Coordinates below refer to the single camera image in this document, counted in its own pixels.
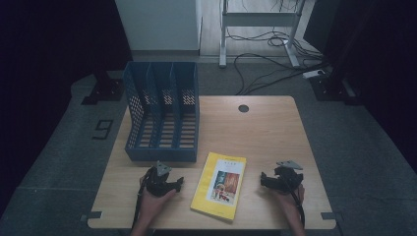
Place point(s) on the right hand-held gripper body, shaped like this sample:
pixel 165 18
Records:
pixel 288 180

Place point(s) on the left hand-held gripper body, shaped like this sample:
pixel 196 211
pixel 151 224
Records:
pixel 157 183

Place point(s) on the yellow book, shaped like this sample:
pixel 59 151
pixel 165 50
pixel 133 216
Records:
pixel 218 187

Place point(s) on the person's right hand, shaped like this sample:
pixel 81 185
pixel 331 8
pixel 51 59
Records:
pixel 291 201

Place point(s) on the person's left hand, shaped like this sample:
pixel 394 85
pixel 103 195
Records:
pixel 154 205

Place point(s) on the blue plastic file rack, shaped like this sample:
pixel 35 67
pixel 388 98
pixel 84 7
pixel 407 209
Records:
pixel 164 131

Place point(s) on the grey tape piece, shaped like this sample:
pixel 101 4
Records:
pixel 329 216

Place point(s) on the dark table grommet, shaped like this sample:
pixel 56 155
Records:
pixel 243 108

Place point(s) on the black stand base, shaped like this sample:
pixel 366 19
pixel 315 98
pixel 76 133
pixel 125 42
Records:
pixel 106 91
pixel 331 90

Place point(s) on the white power strip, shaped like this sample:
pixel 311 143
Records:
pixel 313 74

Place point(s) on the dark curtain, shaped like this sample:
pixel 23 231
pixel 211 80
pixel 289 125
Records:
pixel 42 65
pixel 383 65

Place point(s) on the white cabinet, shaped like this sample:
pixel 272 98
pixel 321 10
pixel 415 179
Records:
pixel 160 26

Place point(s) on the white metal desk frame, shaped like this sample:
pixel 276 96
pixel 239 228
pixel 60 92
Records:
pixel 259 19

